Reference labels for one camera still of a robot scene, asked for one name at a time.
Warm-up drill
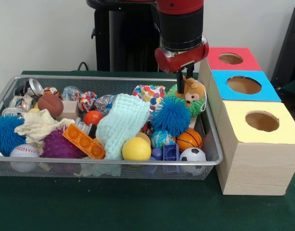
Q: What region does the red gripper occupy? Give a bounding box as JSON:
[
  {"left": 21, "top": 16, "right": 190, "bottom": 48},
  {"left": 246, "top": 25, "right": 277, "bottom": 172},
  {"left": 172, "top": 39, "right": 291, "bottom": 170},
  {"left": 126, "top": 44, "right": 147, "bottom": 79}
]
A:
[{"left": 154, "top": 35, "right": 209, "bottom": 94}]

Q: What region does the brown monkey plush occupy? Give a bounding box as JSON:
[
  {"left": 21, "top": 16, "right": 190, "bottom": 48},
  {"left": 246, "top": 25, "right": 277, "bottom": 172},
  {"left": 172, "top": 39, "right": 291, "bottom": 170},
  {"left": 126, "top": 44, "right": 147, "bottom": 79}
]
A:
[{"left": 183, "top": 77, "right": 208, "bottom": 112}]

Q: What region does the green fuzzy ball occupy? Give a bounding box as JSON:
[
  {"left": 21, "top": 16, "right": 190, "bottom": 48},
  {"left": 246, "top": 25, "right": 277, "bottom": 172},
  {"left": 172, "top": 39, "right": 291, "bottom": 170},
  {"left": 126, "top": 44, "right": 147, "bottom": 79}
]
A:
[{"left": 166, "top": 84, "right": 208, "bottom": 118}]

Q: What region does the blue fuzzy ball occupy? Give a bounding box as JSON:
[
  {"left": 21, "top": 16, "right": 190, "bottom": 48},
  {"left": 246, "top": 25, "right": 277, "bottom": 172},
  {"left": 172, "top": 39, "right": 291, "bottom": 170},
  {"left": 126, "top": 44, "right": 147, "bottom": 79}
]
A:
[
  {"left": 151, "top": 96, "right": 192, "bottom": 137},
  {"left": 0, "top": 114, "right": 27, "bottom": 157}
]

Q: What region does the wooden box with three holes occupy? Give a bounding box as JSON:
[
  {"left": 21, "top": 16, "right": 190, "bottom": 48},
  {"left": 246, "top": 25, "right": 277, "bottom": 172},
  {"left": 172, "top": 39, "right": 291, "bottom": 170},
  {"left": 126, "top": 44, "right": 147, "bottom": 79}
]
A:
[{"left": 197, "top": 47, "right": 295, "bottom": 196}]

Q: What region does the shallow clear mesh bin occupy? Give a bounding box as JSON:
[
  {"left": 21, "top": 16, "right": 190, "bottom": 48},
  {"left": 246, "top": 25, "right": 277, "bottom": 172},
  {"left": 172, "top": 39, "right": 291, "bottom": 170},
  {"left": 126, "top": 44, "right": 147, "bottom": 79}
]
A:
[{"left": 0, "top": 74, "right": 224, "bottom": 180}]

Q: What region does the small orange basketball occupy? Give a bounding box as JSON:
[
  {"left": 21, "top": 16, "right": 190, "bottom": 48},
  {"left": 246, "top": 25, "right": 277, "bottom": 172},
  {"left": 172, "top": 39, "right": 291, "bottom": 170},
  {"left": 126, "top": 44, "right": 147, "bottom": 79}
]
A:
[{"left": 175, "top": 129, "right": 203, "bottom": 153}]

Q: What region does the black and white soccer ball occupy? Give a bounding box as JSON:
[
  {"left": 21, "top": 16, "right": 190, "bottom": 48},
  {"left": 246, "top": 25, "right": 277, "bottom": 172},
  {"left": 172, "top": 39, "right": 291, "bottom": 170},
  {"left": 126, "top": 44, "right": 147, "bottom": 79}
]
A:
[{"left": 179, "top": 147, "right": 208, "bottom": 176}]

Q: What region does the mint green knitted cloth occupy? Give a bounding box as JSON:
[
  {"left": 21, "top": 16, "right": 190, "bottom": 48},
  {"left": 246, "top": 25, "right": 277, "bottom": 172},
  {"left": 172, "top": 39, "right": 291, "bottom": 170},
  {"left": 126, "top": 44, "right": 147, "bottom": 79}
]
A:
[{"left": 96, "top": 93, "right": 151, "bottom": 160}]

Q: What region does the yellow ball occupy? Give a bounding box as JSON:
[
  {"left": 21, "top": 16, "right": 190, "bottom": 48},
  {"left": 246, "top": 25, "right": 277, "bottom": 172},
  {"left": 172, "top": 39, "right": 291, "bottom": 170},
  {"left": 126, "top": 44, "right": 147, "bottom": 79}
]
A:
[{"left": 122, "top": 137, "right": 152, "bottom": 161}]

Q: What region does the multicoloured knotted fabric toy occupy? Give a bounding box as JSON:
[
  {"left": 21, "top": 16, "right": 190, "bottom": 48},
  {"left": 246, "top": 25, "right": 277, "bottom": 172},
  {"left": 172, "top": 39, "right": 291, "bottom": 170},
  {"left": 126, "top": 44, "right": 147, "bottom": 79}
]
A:
[{"left": 78, "top": 91, "right": 98, "bottom": 112}]

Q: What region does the black upright panel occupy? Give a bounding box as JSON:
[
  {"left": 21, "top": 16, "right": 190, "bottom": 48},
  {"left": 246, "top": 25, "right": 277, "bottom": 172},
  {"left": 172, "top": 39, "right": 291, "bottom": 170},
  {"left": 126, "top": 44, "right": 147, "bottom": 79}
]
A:
[{"left": 270, "top": 3, "right": 295, "bottom": 85}]

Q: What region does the dark green table cloth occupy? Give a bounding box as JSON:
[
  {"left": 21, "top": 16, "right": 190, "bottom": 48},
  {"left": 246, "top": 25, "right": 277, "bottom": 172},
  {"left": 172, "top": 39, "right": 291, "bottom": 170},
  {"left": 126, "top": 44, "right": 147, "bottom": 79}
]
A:
[
  {"left": 0, "top": 70, "right": 295, "bottom": 231},
  {"left": 281, "top": 77, "right": 295, "bottom": 97}
]

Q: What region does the orange plastic block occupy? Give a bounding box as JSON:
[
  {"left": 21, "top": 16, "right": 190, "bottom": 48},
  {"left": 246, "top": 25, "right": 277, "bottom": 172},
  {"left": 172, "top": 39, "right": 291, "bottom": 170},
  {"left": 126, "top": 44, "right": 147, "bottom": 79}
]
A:
[{"left": 62, "top": 124, "right": 107, "bottom": 160}]

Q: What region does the brown toy football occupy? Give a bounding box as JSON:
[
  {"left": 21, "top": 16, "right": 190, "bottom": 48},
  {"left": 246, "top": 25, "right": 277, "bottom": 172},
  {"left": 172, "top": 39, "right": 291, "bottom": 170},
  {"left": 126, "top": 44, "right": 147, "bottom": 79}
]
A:
[{"left": 37, "top": 93, "right": 64, "bottom": 118}]

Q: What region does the purple spiky ball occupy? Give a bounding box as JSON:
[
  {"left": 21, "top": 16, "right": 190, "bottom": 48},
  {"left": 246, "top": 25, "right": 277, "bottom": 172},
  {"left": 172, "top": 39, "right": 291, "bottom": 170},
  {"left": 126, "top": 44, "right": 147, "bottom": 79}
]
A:
[{"left": 39, "top": 126, "right": 85, "bottom": 159}]

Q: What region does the white baseball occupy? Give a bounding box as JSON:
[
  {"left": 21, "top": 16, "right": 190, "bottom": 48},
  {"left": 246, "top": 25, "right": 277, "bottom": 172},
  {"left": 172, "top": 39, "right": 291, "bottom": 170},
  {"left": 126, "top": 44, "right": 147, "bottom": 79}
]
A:
[{"left": 9, "top": 144, "right": 40, "bottom": 173}]

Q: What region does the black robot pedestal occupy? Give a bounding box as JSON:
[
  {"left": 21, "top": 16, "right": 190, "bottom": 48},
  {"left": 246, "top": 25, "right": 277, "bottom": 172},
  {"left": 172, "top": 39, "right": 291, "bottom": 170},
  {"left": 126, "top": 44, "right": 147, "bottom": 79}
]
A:
[{"left": 86, "top": 0, "right": 162, "bottom": 72}]

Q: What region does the black cable loop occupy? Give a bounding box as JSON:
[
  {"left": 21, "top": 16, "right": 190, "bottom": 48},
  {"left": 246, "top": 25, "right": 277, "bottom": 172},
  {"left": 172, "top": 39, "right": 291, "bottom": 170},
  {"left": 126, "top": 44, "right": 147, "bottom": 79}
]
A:
[{"left": 76, "top": 61, "right": 90, "bottom": 72}]

